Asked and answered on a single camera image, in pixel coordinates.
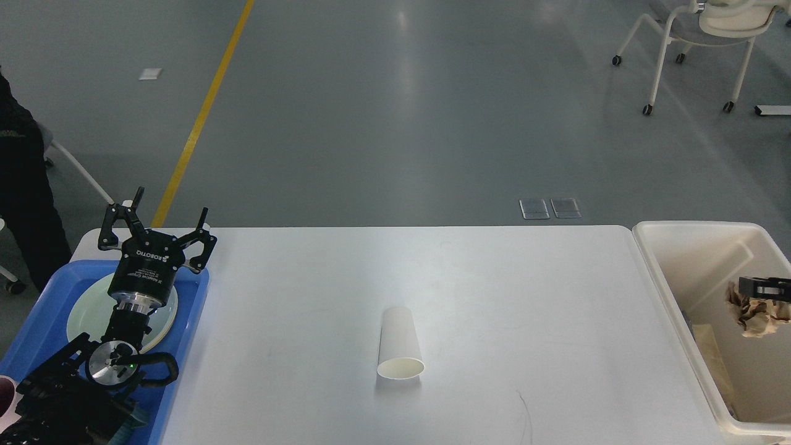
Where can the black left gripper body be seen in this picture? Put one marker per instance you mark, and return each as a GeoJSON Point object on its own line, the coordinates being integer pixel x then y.
{"type": "Point", "coordinates": [147, 270]}

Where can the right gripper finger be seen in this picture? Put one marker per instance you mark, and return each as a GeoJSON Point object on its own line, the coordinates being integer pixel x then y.
{"type": "Point", "coordinates": [772, 288]}

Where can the brown paper ball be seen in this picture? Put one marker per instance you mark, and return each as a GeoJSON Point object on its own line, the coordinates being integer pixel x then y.
{"type": "Point", "coordinates": [756, 317]}

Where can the light green plate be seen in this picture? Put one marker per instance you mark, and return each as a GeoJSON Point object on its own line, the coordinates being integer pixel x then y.
{"type": "Point", "coordinates": [92, 310]}

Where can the brown paper bag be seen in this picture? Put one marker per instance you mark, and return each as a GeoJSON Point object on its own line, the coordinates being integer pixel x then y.
{"type": "Point", "coordinates": [706, 342]}

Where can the teal mug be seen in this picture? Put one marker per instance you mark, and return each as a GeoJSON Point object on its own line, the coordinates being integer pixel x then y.
{"type": "Point", "coordinates": [138, 418]}

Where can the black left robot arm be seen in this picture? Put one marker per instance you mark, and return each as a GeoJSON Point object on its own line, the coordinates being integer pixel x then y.
{"type": "Point", "coordinates": [82, 393]}

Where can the person in black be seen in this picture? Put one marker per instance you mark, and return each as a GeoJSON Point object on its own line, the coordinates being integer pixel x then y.
{"type": "Point", "coordinates": [27, 203]}

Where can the white plastic bin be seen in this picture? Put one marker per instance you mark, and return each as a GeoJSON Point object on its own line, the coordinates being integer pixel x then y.
{"type": "Point", "coordinates": [691, 263]}

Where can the white bar on floor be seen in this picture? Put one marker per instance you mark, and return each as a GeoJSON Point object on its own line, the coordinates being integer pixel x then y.
{"type": "Point", "coordinates": [772, 110]}

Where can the pink cup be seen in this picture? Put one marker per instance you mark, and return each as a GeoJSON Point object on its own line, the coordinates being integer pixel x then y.
{"type": "Point", "coordinates": [9, 400]}

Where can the white paper cup lying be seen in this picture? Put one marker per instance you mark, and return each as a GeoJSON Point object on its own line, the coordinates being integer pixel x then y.
{"type": "Point", "coordinates": [399, 356]}

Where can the white chair on wheels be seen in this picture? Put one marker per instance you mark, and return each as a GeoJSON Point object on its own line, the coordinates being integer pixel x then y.
{"type": "Point", "coordinates": [714, 24]}

